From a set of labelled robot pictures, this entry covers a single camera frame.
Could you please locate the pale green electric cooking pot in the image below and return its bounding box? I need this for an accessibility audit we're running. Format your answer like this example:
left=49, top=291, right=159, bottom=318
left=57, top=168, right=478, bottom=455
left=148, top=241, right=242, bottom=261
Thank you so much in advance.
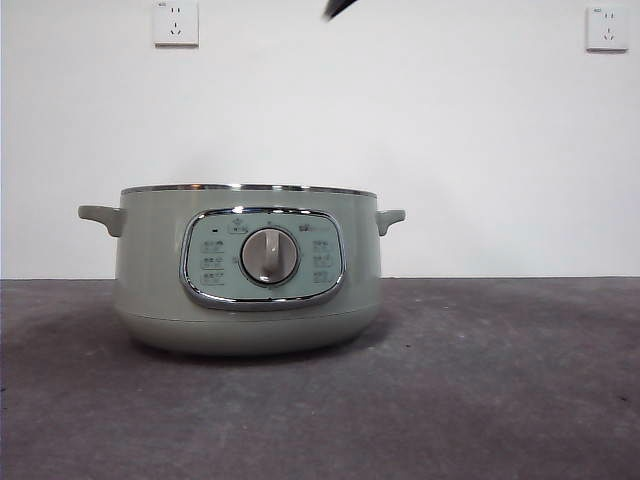
left=77, top=183, right=407, bottom=357

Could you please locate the white wall socket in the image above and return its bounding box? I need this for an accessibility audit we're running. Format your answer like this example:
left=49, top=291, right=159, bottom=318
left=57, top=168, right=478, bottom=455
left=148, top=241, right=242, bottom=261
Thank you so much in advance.
left=153, top=0, right=200, bottom=49
left=585, top=5, right=630, bottom=53

